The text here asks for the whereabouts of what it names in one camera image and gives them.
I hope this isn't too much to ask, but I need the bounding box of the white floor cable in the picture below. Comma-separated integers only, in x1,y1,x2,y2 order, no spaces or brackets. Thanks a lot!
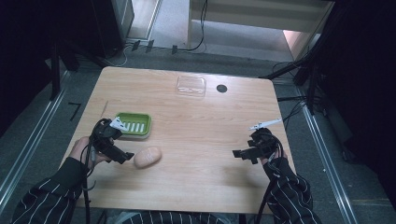
104,43,134,68

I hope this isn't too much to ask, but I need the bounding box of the black metal stand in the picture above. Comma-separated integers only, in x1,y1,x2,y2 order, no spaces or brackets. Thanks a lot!
260,31,331,116
46,36,82,101

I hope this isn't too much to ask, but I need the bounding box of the dark cabinet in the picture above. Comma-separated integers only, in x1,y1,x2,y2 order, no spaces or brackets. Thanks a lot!
92,0,135,58

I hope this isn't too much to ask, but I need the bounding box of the person's right hand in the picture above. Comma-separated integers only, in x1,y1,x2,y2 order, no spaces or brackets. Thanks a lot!
261,148,290,166

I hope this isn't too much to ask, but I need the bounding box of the black hanging cable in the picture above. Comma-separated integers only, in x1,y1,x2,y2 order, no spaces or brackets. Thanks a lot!
177,0,209,53

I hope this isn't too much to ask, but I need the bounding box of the green soap dish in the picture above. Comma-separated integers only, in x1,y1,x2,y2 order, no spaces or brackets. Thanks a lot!
115,111,153,140

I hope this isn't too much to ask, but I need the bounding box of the hand-held gripper black cable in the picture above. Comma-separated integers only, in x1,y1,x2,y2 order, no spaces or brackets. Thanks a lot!
254,136,285,224
79,122,98,224

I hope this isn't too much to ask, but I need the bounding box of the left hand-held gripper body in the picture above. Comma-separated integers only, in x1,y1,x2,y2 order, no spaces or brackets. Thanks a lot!
89,116,129,162

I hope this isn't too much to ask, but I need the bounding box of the left hand-held gripper black cable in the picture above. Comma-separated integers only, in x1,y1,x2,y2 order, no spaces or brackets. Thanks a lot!
79,122,98,224

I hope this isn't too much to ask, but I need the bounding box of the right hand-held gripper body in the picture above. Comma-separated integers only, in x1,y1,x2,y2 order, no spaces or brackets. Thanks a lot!
247,118,284,161

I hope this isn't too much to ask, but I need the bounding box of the beige oval soap bar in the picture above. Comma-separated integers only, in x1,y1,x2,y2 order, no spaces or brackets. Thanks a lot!
133,146,163,170

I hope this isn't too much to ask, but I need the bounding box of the person's striped torso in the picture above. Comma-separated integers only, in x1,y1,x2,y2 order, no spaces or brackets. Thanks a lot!
105,210,241,224

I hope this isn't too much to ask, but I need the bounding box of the metal floor rail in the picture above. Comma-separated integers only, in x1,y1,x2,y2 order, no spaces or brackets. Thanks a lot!
295,87,360,224
0,70,71,216

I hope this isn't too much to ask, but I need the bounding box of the clear plastic container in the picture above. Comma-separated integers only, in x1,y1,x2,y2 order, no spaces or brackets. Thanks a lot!
176,75,207,98

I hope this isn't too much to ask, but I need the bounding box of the right hand-held gripper black cable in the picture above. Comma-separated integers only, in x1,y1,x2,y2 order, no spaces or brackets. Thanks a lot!
254,136,285,224

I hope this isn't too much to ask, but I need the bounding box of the person's left hand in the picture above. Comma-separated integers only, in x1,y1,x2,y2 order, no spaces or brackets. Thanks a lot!
68,135,112,171

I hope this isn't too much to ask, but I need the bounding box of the white shelf unit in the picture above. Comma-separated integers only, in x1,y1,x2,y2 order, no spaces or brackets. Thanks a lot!
186,0,335,62

